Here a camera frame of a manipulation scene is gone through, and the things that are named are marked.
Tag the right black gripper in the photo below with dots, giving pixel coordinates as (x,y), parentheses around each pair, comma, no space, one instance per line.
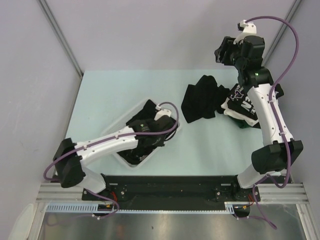
(227,45)

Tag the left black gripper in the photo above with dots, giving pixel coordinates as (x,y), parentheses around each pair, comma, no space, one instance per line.
(160,143)

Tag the black graphic t shirt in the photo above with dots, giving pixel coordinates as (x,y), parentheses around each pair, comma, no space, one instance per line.
(203,99)

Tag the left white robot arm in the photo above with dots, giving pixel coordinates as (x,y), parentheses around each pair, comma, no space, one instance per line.
(133,143)

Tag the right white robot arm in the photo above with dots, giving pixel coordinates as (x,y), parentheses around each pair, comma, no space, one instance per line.
(280,149)

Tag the black clothes in basket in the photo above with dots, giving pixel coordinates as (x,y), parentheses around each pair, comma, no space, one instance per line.
(148,112)

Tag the black folded lettered t shirt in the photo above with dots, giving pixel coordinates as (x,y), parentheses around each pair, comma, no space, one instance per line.
(238,101)

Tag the white folded t shirt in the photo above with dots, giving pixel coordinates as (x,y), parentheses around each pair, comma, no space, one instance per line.
(231,113)

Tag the green folded t shirt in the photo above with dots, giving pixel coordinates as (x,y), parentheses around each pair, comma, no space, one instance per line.
(242,124)

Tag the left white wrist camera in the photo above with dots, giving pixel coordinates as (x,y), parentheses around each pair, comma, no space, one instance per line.
(160,112)

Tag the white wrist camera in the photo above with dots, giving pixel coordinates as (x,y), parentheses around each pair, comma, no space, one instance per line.
(246,29)
(160,112)

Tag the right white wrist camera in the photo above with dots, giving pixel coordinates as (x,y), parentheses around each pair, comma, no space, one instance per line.
(246,29)

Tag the white slotted cable duct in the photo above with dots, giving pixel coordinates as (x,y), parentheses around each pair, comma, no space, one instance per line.
(106,208)

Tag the aluminium frame rail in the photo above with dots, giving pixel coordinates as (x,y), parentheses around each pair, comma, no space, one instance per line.
(269,194)

